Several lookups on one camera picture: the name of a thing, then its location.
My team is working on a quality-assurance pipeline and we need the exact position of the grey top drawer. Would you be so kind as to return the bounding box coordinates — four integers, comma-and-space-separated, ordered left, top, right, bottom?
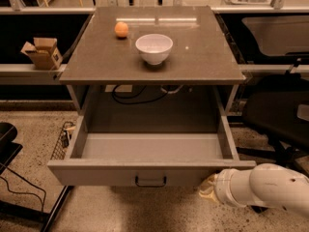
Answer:
47, 117, 256, 188

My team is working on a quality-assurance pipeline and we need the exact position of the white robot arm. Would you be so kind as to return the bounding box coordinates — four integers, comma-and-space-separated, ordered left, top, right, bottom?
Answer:
199, 163, 309, 218

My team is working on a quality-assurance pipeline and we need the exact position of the black office chair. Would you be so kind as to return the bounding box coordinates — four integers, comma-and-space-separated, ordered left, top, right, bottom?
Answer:
242, 73, 309, 169

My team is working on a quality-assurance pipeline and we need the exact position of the white ceramic bowl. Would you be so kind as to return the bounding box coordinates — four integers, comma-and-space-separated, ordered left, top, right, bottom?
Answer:
135, 34, 174, 66

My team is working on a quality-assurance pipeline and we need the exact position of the orange fruit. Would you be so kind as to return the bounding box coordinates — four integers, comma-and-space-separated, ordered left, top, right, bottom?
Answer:
114, 21, 128, 38

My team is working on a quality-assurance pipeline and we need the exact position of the open cardboard box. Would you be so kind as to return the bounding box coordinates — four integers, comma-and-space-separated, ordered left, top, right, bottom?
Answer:
20, 38, 63, 71

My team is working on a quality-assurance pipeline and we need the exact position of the black cable inside cabinet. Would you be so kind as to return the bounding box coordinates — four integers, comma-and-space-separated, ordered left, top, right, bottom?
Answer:
111, 84, 172, 105

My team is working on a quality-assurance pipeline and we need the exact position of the wire basket with items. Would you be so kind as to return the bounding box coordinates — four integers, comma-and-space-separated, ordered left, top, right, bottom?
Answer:
51, 122, 75, 160

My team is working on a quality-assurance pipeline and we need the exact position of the black stand with cable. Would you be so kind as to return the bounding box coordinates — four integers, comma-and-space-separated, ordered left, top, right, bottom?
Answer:
0, 122, 72, 232

